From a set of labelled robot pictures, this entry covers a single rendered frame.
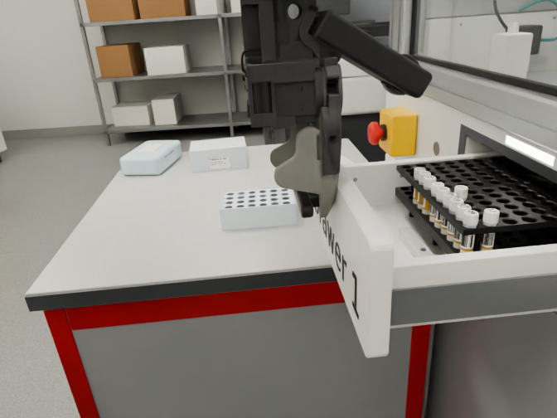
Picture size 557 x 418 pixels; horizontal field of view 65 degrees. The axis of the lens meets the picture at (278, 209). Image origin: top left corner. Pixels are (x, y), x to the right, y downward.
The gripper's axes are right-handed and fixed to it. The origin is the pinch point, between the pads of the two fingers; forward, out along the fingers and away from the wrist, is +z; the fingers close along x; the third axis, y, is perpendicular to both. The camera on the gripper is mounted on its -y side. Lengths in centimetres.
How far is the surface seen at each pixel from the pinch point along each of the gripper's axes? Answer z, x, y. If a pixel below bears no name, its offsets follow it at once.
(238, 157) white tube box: 12, -54, 10
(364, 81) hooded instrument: 1, -80, -25
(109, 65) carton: 19, -388, 128
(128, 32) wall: -7, -431, 116
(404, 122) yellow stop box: 0.5, -29.4, -18.6
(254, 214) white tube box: 12.0, -23.2, 7.6
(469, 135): -1.6, -11.9, -20.8
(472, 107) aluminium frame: -5.3, -11.8, -20.6
